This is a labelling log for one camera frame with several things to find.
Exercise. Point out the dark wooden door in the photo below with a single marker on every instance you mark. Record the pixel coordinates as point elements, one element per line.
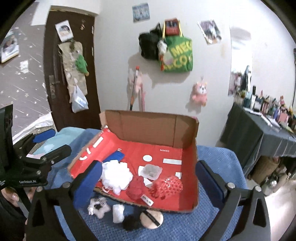
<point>68,26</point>

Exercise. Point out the clear plastic sachet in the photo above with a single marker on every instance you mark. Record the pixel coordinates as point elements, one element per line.
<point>151,172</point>

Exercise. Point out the wall mirror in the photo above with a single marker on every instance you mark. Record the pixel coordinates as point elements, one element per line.
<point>241,69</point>

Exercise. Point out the white mesh bath pouf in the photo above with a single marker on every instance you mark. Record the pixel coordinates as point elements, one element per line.
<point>116,176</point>

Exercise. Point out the cardboard box red lining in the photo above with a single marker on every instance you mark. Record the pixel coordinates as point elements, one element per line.
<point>161,139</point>

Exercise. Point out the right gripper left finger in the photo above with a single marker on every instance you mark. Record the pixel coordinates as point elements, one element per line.
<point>43,222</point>

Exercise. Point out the white plastic bag on door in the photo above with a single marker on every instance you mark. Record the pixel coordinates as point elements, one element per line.
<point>78,100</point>

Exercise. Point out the beige powder puff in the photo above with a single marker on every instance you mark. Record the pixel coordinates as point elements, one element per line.
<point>151,219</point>

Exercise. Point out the green tote bag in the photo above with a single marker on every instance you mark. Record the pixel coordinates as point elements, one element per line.
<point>175,50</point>

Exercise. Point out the red chenille sponge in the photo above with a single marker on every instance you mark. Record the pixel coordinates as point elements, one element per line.
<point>137,193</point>

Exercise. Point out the black bag on wall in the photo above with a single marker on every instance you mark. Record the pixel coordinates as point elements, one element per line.
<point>148,43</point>

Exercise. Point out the red mesh pouf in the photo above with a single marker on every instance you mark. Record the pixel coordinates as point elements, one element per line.
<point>166,187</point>

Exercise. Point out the person's left hand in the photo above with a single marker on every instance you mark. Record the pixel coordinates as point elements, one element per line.
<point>11,196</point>

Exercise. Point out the blue wall poster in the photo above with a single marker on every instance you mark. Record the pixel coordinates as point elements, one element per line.
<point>141,12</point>

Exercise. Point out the pink plush toy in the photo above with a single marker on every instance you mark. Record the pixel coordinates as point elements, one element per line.
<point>199,93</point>

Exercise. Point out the white fluffy hair clip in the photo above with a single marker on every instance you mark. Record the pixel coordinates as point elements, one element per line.
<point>98,207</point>

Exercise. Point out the hanging fabric organizer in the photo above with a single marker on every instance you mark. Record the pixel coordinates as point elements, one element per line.
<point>70,52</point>

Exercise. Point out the photo on wall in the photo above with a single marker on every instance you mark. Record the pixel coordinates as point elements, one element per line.
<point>210,32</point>

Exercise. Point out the black fuzzy pompom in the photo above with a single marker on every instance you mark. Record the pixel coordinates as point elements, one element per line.
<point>131,222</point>

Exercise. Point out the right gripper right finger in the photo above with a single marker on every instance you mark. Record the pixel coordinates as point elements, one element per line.
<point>253,223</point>

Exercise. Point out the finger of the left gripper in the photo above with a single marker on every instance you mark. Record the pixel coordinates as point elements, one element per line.
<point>27,143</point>
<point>51,158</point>

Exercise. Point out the table with grey cloth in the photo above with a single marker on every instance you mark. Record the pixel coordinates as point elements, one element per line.
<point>249,137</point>

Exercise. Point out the green plush toy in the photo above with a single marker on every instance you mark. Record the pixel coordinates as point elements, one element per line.
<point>81,65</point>

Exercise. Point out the small white cloth pad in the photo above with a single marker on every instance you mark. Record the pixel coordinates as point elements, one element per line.
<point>118,213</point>

